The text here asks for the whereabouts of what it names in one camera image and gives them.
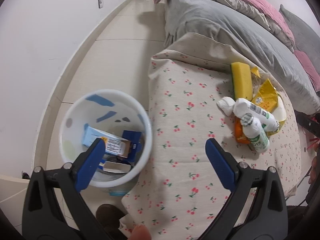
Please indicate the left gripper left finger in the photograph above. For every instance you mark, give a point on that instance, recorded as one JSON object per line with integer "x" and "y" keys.
{"x": 42, "y": 217}

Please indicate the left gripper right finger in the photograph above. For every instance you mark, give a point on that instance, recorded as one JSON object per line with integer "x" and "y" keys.
{"x": 256, "y": 207}

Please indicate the yellow snack wrapper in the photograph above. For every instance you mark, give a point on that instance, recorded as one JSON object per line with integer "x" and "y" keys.
{"x": 264, "y": 93}

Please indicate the white green bottle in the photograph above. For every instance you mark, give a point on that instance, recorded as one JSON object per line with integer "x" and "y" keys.
{"x": 242, "y": 106}
{"x": 254, "y": 132}

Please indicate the yellow green sponge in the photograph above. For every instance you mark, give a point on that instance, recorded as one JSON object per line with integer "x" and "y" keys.
{"x": 242, "y": 81}

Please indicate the white tissue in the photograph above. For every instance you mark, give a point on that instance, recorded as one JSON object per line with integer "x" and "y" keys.
{"x": 226, "y": 105}

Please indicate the white plastic trash bin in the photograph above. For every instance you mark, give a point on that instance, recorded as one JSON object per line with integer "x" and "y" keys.
{"x": 122, "y": 125}

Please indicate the person's right hand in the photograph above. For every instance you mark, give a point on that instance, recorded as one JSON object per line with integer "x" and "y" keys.
{"x": 313, "y": 173}

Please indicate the person's left hand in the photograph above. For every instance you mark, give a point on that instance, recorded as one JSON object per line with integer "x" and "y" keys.
{"x": 140, "y": 232}

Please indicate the red metal rack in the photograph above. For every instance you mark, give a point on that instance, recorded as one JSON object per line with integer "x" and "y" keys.
{"x": 311, "y": 139}

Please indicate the pink pillow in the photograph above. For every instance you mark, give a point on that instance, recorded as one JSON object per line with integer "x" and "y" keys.
{"x": 309, "y": 69}

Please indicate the dark brown slipper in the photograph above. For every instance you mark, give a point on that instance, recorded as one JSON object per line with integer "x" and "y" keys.
{"x": 109, "y": 216}

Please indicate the orange snack wrapper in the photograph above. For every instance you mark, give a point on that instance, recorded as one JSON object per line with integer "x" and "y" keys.
{"x": 238, "y": 133}

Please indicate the cherry print cloth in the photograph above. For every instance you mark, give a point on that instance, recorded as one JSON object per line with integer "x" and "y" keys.
{"x": 195, "y": 161}

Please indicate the grey pillow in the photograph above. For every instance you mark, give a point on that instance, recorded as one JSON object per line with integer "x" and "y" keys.
{"x": 306, "y": 39}

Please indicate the light blue carton box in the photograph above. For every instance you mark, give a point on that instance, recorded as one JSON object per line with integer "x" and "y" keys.
{"x": 114, "y": 145}

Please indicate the dark blue small box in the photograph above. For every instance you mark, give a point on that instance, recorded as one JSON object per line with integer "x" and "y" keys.
{"x": 135, "y": 146}

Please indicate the grey duvet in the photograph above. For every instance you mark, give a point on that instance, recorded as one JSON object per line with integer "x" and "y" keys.
{"x": 227, "y": 26}

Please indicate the white wall socket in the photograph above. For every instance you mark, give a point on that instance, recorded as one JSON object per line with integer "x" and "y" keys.
{"x": 100, "y": 3}

